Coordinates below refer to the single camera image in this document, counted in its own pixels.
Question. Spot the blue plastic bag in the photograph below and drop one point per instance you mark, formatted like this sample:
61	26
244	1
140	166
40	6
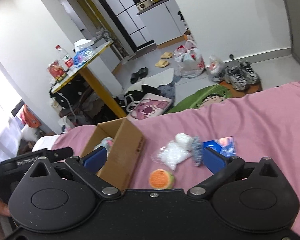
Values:
81	56

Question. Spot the brown cardboard box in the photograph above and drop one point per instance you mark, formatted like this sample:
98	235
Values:
125	155

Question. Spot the orange bag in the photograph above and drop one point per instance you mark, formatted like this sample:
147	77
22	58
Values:
31	117

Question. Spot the yellow slipper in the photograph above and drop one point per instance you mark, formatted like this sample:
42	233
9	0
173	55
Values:
161	63
166	55

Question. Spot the white tissue box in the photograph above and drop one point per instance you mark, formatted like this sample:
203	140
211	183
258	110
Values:
83	43

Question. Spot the grey-blue plush toy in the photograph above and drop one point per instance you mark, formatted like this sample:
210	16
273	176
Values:
106	142

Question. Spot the clear water bottle red label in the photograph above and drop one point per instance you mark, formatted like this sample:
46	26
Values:
65	57

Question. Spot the white bedding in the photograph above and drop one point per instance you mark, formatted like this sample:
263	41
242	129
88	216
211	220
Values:
45	143

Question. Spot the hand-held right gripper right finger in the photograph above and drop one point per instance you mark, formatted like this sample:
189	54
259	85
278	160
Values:
213	160

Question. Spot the grey fluffy cloth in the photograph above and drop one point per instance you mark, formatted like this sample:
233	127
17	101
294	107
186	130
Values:
168	91

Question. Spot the grey knitted cloth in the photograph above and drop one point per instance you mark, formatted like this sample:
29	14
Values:
197	152

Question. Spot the white shopping bag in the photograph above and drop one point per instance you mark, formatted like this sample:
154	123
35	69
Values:
66	126

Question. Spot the pink bed sheet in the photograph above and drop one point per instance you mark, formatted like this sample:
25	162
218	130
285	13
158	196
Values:
240	120

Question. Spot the white kitchen cabinet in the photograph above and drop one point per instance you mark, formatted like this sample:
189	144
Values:
160	22

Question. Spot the red snack bag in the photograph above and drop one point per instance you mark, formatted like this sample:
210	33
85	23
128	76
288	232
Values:
57	71

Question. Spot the black polka dot bag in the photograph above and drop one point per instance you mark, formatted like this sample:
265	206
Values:
70	90

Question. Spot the black framed sliding door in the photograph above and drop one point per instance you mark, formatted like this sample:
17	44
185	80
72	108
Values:
125	17

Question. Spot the white plastic bag red print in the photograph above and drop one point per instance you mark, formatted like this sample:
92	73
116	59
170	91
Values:
190	62

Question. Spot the small desk fan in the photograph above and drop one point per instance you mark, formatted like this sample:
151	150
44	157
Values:
104	35

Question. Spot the black slipper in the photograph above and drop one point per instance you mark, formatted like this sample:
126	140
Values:
135	77
143	72

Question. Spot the round table with yellow leg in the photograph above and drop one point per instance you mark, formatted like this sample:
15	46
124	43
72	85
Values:
100	90

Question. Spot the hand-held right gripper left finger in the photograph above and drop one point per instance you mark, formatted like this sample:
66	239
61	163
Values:
96	158

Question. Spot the green leaf cartoon rug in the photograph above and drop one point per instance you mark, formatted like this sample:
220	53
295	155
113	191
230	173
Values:
190	100

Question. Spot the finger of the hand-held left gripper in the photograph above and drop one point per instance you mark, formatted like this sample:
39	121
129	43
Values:
61	153

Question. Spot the white towel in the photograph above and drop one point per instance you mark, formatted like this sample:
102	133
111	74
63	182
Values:
157	78

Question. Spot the orange burger plush toy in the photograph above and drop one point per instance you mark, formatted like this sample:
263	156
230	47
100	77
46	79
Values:
161	178

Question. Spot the grey white sneaker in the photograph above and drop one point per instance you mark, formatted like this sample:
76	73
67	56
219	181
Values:
250	72
236	78

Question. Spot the small clear plastic bag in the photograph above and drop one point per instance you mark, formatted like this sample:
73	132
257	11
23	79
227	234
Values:
216	68

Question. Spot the black clothing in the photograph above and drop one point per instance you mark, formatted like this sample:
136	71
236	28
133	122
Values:
148	88

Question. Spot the white fluffy ball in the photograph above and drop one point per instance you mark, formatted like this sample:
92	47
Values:
183	140

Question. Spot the pink bear cushion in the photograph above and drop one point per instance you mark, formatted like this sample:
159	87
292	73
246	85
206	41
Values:
150	106

